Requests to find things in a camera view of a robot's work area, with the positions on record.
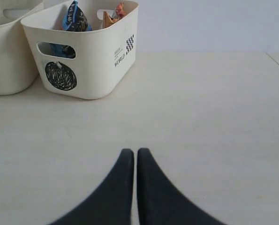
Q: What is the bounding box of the cream bin circle mark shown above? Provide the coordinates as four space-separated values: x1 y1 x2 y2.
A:
21 0 139 99

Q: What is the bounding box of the orange snack bag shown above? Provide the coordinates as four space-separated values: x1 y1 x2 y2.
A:
103 2 126 28

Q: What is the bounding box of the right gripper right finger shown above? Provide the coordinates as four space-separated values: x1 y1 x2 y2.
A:
136 148 223 225

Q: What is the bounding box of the cream bin square mark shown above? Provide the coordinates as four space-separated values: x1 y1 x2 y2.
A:
0 0 44 96

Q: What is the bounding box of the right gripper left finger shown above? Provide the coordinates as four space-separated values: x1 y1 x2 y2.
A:
51 149 134 225

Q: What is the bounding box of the blue black snack bag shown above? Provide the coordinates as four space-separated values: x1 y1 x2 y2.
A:
50 0 92 59

